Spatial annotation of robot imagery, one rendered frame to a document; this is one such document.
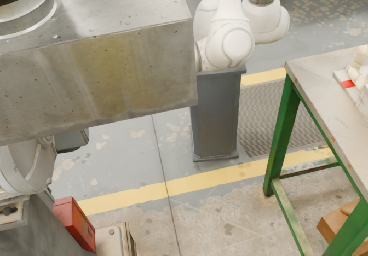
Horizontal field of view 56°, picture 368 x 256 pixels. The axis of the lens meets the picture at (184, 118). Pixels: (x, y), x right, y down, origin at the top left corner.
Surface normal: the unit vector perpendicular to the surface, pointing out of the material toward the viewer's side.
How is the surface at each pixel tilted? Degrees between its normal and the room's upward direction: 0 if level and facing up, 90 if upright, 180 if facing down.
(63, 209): 0
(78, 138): 90
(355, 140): 0
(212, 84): 90
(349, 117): 0
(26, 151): 87
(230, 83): 90
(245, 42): 56
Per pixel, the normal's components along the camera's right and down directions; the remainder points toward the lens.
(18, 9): 0.61, 0.58
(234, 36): 0.15, 0.30
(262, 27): -0.04, 0.79
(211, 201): -0.07, -0.64
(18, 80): 0.22, 0.74
